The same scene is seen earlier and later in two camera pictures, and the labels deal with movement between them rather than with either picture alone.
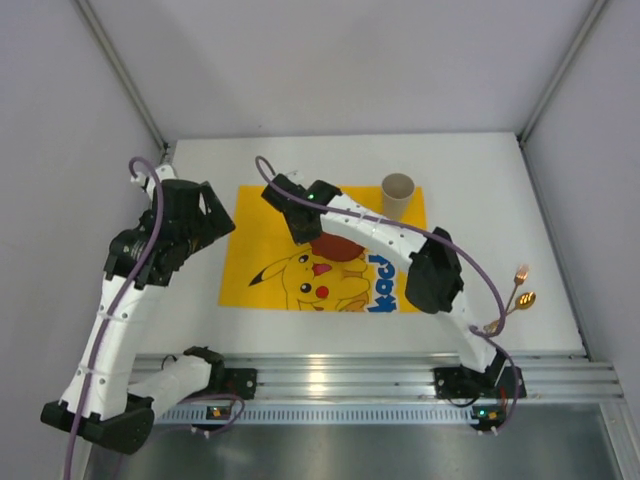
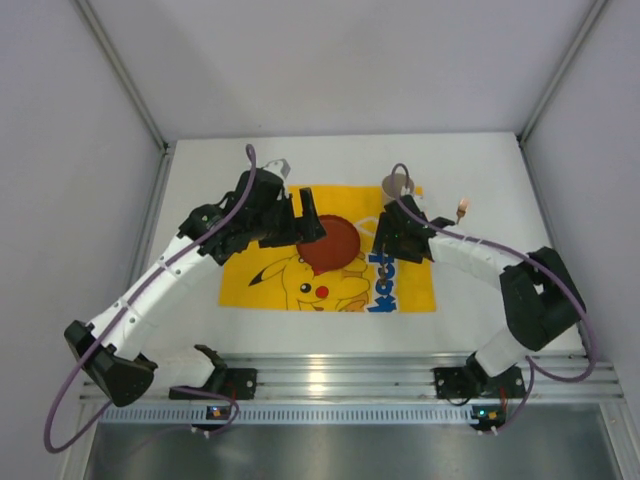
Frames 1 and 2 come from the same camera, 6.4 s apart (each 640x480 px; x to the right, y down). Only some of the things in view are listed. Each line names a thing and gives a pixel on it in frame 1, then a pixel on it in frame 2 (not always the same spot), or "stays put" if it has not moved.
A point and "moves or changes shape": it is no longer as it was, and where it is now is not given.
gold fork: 520,277 → 384,270
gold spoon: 524,301 moves or changes shape
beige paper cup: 396,191 stays put
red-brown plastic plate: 336,247 moves or changes shape
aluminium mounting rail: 401,376 stays put
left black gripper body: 211,220 → 298,220
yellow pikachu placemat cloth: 264,266 stays put
